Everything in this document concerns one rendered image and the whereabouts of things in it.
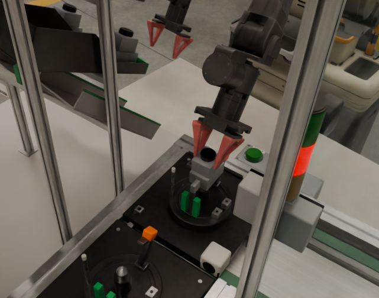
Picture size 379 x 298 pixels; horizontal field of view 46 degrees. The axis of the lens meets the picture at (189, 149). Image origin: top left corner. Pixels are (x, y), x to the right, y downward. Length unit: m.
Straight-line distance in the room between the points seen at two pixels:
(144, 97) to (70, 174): 0.39
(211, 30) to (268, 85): 2.05
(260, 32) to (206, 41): 2.66
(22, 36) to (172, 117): 0.77
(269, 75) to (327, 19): 1.17
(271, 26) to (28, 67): 0.41
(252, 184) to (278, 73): 0.94
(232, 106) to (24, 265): 0.56
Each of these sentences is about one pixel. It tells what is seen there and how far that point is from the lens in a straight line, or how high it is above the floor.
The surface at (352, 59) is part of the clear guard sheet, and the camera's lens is 0.47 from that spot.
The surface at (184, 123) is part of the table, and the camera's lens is 1.35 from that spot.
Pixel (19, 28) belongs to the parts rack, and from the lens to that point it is 0.68.
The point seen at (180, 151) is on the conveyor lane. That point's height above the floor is 0.96.
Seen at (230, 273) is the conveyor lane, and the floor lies 0.95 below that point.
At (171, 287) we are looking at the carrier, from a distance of 0.87.
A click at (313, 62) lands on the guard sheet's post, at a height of 1.49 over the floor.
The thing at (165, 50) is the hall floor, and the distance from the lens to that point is 3.35.
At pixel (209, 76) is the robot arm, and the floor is 1.29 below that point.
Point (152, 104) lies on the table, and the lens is 1.42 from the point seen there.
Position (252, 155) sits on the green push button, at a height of 0.97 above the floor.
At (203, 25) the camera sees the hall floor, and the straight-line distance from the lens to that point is 3.70.
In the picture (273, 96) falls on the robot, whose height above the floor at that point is 0.80.
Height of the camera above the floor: 1.73
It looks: 43 degrees down
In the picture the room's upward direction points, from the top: 4 degrees clockwise
